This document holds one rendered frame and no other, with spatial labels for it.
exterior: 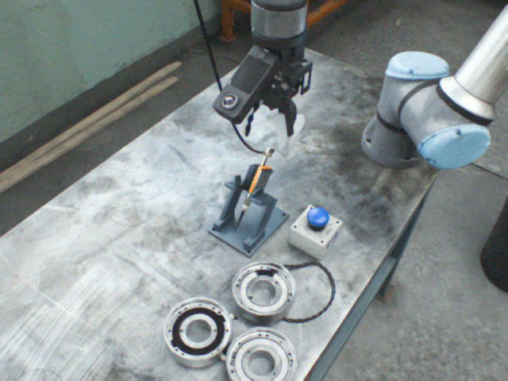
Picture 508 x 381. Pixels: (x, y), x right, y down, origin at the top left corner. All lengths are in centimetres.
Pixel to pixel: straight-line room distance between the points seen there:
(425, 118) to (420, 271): 111
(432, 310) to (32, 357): 140
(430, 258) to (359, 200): 104
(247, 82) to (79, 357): 49
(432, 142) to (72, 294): 67
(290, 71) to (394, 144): 40
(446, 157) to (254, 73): 40
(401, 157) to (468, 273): 102
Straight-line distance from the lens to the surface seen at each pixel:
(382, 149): 106
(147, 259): 88
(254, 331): 75
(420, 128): 91
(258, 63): 69
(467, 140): 89
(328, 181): 101
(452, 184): 232
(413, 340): 178
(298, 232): 85
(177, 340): 76
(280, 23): 65
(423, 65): 99
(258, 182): 83
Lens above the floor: 151
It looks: 46 degrees down
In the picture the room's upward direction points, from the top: 3 degrees clockwise
